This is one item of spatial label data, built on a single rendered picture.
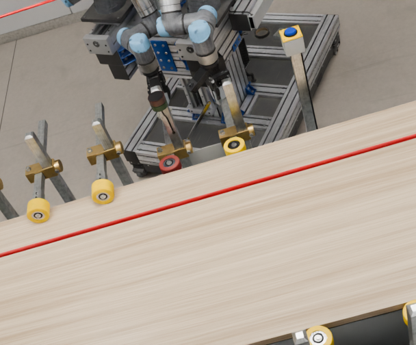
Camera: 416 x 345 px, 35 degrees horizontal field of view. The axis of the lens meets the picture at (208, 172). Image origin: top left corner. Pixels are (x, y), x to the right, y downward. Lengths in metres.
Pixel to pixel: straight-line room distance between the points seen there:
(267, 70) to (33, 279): 2.03
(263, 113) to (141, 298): 1.71
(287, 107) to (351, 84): 0.55
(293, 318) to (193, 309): 0.31
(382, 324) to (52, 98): 3.16
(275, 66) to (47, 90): 1.71
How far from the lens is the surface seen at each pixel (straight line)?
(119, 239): 2.33
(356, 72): 4.06
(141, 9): 2.77
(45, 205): 2.50
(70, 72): 4.87
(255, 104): 3.67
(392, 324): 2.13
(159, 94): 2.37
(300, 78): 2.46
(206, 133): 3.60
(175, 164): 2.47
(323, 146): 2.38
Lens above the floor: 2.59
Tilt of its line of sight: 45 degrees down
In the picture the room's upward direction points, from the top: 21 degrees counter-clockwise
